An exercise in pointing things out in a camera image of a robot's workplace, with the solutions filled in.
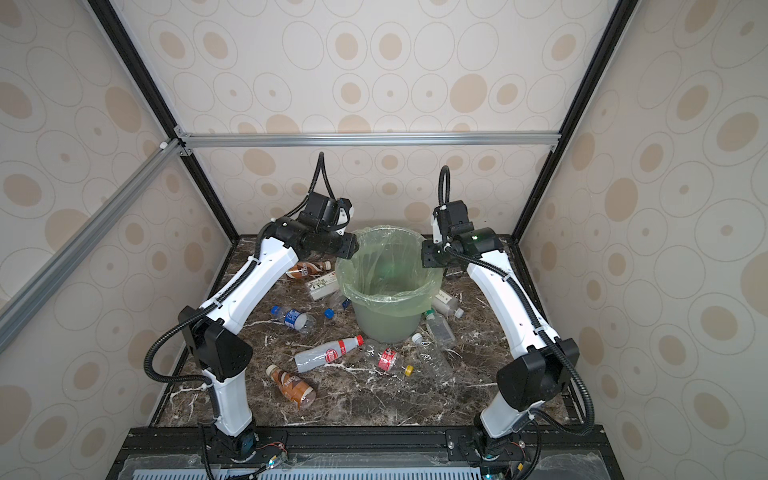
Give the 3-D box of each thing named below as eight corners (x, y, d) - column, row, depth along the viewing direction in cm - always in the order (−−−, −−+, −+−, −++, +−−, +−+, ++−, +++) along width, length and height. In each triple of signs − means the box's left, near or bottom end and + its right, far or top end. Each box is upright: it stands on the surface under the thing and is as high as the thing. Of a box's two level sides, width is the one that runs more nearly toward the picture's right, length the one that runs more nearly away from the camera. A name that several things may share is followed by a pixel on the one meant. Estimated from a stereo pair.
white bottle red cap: (300, 377, 87) (295, 370, 82) (297, 364, 89) (292, 357, 85) (366, 349, 92) (365, 341, 88) (362, 338, 94) (360, 330, 90)
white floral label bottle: (312, 303, 102) (308, 293, 97) (308, 291, 105) (304, 281, 100) (341, 293, 105) (339, 282, 100) (337, 281, 108) (334, 271, 103)
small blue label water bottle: (272, 324, 97) (266, 316, 93) (280, 311, 100) (275, 302, 96) (312, 336, 95) (308, 328, 91) (319, 322, 98) (315, 314, 94)
